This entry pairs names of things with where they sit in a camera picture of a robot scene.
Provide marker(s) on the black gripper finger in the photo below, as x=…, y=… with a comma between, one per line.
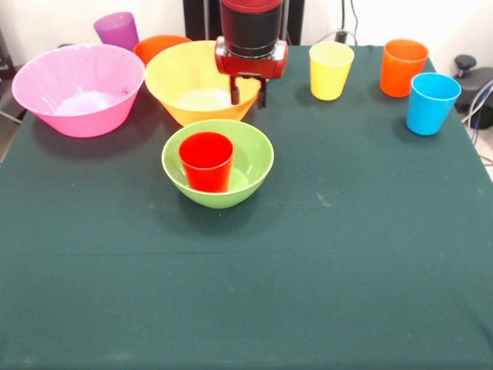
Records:
x=262, y=96
x=235, y=92

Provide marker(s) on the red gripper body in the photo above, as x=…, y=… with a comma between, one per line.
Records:
x=250, y=67

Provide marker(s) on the yellow plastic bowl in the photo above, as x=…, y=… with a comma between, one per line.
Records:
x=185, y=73

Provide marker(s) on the red plastic cup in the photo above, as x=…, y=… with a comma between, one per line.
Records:
x=206, y=169

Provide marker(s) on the orange plastic bowl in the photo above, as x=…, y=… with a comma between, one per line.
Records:
x=158, y=45

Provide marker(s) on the green plastic bowl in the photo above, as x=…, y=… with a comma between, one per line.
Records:
x=215, y=200

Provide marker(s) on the purple plastic cup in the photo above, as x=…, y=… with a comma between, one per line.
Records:
x=115, y=31

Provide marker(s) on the pink plastic bowl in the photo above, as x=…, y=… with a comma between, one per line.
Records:
x=77, y=77

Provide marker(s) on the blue plastic cup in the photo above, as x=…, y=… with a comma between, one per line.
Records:
x=431, y=108

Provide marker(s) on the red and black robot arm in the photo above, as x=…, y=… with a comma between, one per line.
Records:
x=252, y=25

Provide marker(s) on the yellow plastic cup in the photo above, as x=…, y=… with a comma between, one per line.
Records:
x=331, y=77

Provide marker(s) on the orange plastic cup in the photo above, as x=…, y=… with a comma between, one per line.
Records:
x=400, y=73

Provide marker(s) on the dark green tablecloth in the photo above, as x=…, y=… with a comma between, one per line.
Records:
x=231, y=270

